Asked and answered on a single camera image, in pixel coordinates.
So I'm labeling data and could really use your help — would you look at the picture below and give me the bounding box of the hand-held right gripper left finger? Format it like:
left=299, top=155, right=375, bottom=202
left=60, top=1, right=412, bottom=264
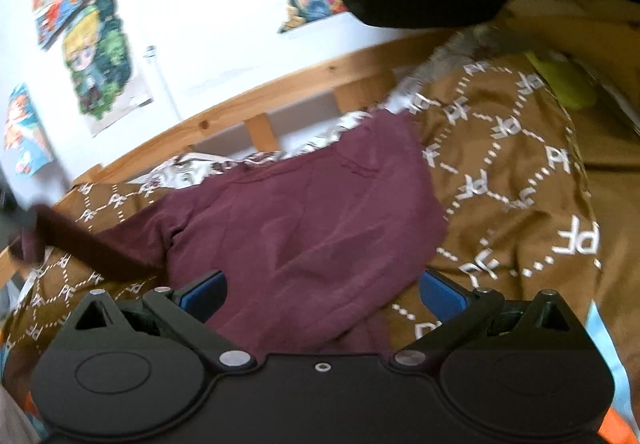
left=61, top=269, right=256, bottom=372

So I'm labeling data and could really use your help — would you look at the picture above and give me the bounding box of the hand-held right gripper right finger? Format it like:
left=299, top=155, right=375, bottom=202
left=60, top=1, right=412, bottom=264
left=387, top=268, right=588, bottom=372

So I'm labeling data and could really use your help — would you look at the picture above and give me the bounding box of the purple cloth towel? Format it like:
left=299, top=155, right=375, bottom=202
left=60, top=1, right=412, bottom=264
left=12, top=109, right=448, bottom=357

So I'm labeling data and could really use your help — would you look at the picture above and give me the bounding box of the brown patterned blanket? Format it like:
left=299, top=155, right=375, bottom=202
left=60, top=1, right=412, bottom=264
left=0, top=27, right=623, bottom=390

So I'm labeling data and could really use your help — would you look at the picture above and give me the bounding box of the light blue cloth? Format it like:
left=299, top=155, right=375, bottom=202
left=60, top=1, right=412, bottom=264
left=585, top=299, right=635, bottom=427

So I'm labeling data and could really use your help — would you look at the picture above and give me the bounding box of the white patterned bed sheet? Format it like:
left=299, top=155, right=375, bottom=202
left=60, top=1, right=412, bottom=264
left=132, top=74, right=443, bottom=192

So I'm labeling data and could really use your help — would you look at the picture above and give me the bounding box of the orange cloth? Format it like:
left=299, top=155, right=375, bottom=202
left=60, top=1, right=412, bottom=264
left=597, top=411, right=640, bottom=444

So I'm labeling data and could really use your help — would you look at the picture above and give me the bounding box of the yellow-green object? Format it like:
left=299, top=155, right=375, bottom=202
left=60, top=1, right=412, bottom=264
left=524, top=51, right=599, bottom=111

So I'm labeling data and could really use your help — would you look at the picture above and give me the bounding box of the wooden bed frame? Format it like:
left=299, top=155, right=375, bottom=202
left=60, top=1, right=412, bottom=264
left=0, top=27, right=473, bottom=285

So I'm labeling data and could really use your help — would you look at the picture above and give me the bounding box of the orange-haired figure wall poster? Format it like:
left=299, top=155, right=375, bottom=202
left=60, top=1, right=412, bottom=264
left=4, top=83, right=56, bottom=177

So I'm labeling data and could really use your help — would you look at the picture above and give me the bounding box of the blond figure wall poster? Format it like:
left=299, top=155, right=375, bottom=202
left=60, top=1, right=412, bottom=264
left=61, top=0, right=153, bottom=137

